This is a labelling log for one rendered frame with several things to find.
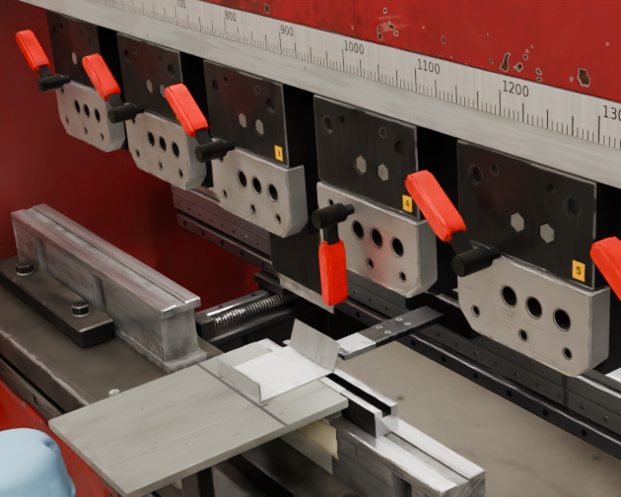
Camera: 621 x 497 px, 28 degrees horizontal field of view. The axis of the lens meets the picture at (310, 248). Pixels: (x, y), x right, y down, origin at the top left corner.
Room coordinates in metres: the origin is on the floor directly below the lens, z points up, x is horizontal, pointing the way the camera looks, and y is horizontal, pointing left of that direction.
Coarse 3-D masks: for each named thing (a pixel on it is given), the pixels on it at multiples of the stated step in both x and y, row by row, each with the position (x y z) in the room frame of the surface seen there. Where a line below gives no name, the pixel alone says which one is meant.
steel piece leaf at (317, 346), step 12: (300, 324) 1.26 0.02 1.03; (300, 336) 1.26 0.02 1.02; (312, 336) 1.24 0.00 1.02; (324, 336) 1.23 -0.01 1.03; (300, 348) 1.25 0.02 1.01; (312, 348) 1.23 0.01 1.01; (324, 348) 1.22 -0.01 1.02; (336, 348) 1.20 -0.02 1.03; (324, 360) 1.21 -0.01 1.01; (336, 360) 1.20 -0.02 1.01
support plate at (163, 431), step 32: (256, 352) 1.26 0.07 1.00; (160, 384) 1.20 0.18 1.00; (192, 384) 1.20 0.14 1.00; (320, 384) 1.18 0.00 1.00; (64, 416) 1.15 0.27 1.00; (96, 416) 1.14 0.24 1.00; (128, 416) 1.14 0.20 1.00; (160, 416) 1.13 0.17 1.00; (192, 416) 1.13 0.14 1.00; (224, 416) 1.12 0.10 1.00; (256, 416) 1.12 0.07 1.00; (288, 416) 1.11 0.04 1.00; (320, 416) 1.12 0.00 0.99; (96, 448) 1.08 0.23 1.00; (128, 448) 1.07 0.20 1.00; (160, 448) 1.07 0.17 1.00; (192, 448) 1.06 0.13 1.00; (224, 448) 1.06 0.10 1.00; (128, 480) 1.02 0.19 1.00; (160, 480) 1.01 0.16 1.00
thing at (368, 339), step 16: (416, 304) 1.36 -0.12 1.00; (432, 304) 1.33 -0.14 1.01; (448, 304) 1.31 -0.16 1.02; (400, 320) 1.30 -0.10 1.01; (416, 320) 1.30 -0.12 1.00; (432, 320) 1.30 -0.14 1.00; (448, 320) 1.31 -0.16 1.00; (464, 320) 1.28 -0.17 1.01; (352, 336) 1.27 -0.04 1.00; (368, 336) 1.27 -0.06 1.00; (384, 336) 1.27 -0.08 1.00; (400, 336) 1.27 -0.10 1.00; (464, 336) 1.29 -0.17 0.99; (352, 352) 1.23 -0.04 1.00
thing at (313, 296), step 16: (272, 240) 1.25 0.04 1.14; (288, 240) 1.23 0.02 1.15; (304, 240) 1.20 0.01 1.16; (272, 256) 1.26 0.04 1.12; (288, 256) 1.23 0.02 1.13; (304, 256) 1.20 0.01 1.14; (288, 272) 1.23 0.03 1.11; (304, 272) 1.21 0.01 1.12; (288, 288) 1.25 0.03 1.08; (304, 288) 1.22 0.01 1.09; (320, 288) 1.18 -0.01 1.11; (320, 304) 1.20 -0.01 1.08
